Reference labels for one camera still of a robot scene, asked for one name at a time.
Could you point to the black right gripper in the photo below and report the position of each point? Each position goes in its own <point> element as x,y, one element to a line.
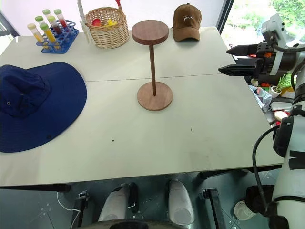
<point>263,66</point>

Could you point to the blue wide-brim sun hat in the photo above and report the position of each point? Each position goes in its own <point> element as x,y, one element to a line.
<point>59,95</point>

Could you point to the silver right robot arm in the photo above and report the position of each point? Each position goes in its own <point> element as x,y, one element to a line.
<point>286,190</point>

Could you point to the wooden hat stand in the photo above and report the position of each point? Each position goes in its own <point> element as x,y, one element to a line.
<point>150,32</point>

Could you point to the small white pot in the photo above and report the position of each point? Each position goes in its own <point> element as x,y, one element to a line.
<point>254,82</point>

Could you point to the clear plastic bag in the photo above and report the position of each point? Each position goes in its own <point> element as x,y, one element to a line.
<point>262,97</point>

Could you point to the small potted green fern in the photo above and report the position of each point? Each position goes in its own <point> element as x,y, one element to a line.
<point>283,82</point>

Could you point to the brown baseball cap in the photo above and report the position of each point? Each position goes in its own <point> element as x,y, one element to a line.
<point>187,22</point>

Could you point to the woven wicker basket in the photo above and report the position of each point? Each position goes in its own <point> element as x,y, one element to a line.
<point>109,34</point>

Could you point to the yellow fruit toy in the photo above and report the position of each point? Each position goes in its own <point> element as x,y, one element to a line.
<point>111,23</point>

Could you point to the dark trouser leg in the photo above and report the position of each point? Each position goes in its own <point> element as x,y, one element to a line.
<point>256,198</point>

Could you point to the black table leg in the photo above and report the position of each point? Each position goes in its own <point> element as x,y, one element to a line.
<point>79,210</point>
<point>215,207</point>

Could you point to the red fruit toy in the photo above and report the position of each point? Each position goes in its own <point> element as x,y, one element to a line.
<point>96,22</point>

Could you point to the white sneaker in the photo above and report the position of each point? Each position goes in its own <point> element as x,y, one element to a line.
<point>241,211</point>

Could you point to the silver right robot leg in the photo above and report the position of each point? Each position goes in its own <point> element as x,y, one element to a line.
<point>179,202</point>

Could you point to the silver robot leg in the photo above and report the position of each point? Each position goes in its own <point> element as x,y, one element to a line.
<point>179,202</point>
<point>114,205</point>

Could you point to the blue test tube rack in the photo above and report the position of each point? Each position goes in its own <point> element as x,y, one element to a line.
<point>69,34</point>

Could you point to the green-capped bright red tube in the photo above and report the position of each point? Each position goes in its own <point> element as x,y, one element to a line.
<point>61,20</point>

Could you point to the green-capped dark red tube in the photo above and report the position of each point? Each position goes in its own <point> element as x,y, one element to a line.
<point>55,25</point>

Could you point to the silver left robot leg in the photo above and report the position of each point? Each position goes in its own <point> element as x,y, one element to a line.
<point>114,205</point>

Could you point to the green-capped yellow liquid tube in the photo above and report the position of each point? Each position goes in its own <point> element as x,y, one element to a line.
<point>48,33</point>

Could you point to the green-capped test tube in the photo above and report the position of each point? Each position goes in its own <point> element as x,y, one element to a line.
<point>46,12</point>
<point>39,19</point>

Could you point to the cream-capped yellow liquid tube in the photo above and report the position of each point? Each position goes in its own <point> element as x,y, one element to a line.
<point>35,32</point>

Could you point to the dark window frame post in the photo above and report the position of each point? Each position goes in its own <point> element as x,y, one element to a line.
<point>225,14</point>

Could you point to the black table frame bar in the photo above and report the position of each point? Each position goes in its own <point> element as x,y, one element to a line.
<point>226,172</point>
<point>35,187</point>

